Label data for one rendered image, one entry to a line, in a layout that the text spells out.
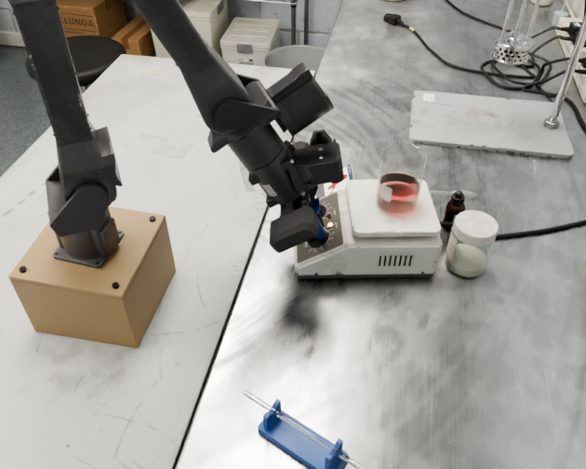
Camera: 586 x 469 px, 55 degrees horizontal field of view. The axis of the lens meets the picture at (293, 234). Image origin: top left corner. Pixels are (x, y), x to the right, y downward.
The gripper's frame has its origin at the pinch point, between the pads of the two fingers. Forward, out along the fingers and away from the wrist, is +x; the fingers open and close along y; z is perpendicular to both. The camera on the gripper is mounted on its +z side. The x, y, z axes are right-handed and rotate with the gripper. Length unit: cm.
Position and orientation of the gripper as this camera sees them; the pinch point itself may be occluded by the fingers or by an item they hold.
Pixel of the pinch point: (311, 218)
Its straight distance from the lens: 76.4
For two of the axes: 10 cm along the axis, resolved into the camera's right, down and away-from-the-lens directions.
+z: 8.6, -3.9, -3.2
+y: -0.2, -6.7, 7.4
